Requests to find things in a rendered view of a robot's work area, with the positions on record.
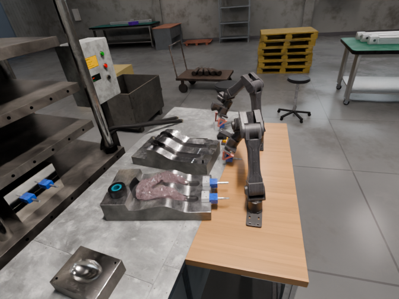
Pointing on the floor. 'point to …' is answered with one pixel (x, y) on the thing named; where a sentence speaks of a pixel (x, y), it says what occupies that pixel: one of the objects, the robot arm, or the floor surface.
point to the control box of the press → (110, 80)
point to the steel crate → (136, 100)
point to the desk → (167, 35)
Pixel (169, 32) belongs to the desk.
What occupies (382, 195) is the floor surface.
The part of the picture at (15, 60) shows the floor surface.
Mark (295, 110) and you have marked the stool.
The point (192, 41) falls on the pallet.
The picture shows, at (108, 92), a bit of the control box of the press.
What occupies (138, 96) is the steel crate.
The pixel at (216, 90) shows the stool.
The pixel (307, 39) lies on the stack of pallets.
